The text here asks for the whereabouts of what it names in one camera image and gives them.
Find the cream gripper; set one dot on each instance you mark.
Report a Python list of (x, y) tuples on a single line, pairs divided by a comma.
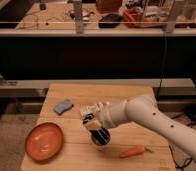
[(91, 123)]

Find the white eraser block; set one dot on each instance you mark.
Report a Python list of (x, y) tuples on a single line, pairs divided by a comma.
[(92, 109)]

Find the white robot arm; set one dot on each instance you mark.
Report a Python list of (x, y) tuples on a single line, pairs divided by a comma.
[(141, 109)]

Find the white ceramic cup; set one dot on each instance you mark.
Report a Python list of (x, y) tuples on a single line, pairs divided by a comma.
[(100, 137)]

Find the orange carrot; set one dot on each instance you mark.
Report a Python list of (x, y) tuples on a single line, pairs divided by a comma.
[(136, 150)]

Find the blue sponge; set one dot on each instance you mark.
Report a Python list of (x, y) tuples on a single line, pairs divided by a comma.
[(63, 106)]

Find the orange plate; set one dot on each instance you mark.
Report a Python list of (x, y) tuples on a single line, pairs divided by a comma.
[(44, 141)]

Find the black bowl on bench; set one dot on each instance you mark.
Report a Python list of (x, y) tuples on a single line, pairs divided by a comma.
[(111, 20)]

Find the red box on bench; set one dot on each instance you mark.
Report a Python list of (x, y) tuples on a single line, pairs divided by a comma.
[(133, 19)]

